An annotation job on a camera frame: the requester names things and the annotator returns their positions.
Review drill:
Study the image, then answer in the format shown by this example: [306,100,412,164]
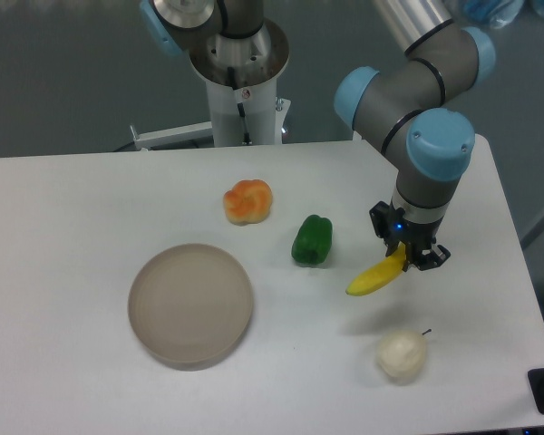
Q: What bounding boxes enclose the beige round plate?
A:
[127,244,254,371]

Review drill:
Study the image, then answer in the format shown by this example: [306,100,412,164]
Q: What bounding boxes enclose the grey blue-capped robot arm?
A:
[140,1,496,270]

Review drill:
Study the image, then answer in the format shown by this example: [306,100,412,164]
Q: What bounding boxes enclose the orange knotted bread roll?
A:
[223,179,273,225]

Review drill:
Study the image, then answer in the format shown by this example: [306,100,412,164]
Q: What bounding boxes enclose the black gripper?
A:
[369,201,451,271]

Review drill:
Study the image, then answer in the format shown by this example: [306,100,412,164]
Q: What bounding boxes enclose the blue plastic bag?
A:
[444,0,525,29]

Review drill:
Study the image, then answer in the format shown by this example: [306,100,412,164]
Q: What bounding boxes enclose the white pear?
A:
[375,328,432,385]

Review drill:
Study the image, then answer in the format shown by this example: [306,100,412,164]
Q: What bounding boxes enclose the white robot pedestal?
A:
[131,18,290,150]

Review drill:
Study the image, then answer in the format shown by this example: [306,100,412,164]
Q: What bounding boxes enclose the yellow banana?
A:
[345,244,406,296]

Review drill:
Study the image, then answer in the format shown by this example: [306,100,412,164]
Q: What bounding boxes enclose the green bell pepper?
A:
[291,215,333,266]

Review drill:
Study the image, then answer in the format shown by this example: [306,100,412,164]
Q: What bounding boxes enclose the black cable on pedestal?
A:
[226,66,253,146]

